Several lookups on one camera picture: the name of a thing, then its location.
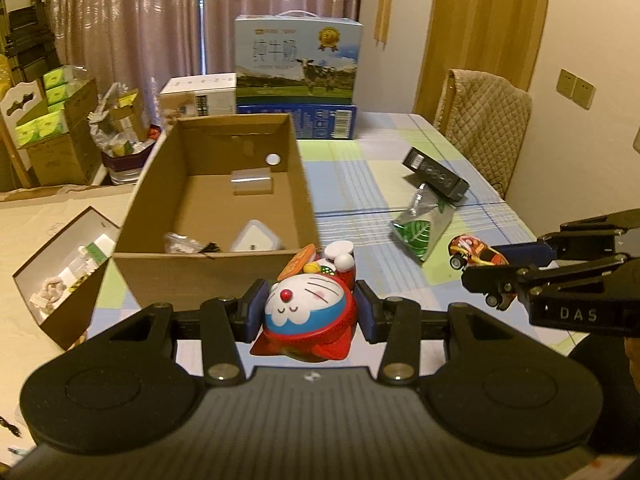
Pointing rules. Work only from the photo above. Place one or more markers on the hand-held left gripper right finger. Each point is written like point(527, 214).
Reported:
point(366, 312)

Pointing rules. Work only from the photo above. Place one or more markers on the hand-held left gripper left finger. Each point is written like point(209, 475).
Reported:
point(256, 310)

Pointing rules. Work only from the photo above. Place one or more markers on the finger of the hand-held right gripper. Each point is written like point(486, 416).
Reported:
point(500, 280)
point(590, 232)

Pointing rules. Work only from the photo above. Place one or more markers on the orange toy car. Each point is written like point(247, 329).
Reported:
point(475, 252)

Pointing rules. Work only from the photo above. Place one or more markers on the red blue cartoon cat toy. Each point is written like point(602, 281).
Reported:
point(305, 310)

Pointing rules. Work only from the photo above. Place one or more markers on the brown cardboard box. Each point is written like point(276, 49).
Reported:
point(210, 270)

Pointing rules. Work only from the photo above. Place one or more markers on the white rectangular box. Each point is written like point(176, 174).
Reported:
point(255, 237)

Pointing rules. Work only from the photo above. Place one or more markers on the clear plastic tray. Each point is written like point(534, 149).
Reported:
point(252, 182)

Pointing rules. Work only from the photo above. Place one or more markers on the green leaf print packet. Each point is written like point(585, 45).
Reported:
point(417, 232)

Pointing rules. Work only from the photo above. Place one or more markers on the small black box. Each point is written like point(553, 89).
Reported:
point(435, 175)

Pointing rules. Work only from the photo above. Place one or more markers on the plaid tablecloth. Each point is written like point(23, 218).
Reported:
point(360, 185)

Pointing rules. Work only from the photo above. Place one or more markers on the chair with quilted cover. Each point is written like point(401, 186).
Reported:
point(485, 115)

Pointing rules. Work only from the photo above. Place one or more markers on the open brown gift box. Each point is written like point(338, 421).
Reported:
point(70, 320)

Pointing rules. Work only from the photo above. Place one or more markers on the purple bin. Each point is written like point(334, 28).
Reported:
point(125, 167)

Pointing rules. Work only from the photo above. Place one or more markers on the blue cardboard box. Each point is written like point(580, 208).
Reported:
point(300, 120)

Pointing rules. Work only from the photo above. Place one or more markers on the white cardboard box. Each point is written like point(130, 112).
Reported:
point(200, 95)

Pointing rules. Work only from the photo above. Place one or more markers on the wooden door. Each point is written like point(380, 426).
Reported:
point(480, 20)

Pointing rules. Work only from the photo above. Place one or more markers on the brown storage carton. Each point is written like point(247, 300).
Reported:
point(60, 160)

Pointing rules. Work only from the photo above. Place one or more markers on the cow print milk carton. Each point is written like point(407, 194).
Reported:
point(300, 60)

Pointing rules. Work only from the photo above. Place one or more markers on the stack of green tissue packs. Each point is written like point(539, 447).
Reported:
point(52, 80)

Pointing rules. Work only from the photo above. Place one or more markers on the pink curtain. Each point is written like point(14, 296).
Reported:
point(150, 20)

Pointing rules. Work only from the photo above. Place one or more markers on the white wooden chair back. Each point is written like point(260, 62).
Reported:
point(22, 105)

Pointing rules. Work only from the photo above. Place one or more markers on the black folding ladder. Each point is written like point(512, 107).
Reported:
point(22, 20)

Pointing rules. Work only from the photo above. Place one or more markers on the beige wall switch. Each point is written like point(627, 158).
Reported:
point(575, 89)

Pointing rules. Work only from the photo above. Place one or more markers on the wooden wall strip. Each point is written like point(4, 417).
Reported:
point(383, 20)

